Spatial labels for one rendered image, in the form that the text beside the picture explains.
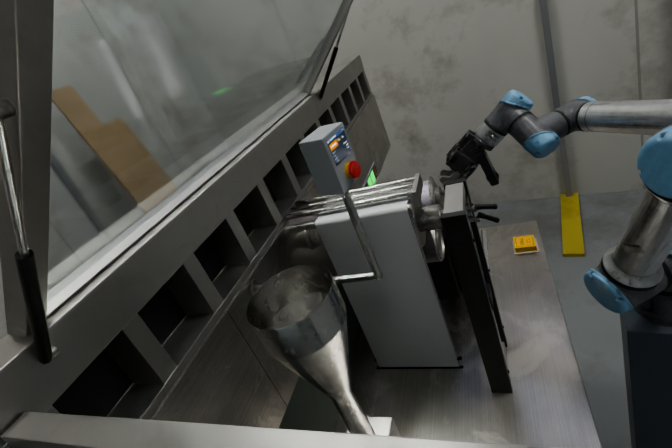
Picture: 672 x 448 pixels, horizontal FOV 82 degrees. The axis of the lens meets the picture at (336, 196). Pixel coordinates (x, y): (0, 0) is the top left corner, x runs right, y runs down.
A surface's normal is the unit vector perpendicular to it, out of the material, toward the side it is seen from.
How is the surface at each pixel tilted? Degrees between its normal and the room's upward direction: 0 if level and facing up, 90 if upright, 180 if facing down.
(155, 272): 90
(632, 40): 90
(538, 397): 0
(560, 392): 0
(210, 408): 90
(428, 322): 90
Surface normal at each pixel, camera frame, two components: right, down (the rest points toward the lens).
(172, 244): 0.90, -0.18
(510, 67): -0.41, 0.52
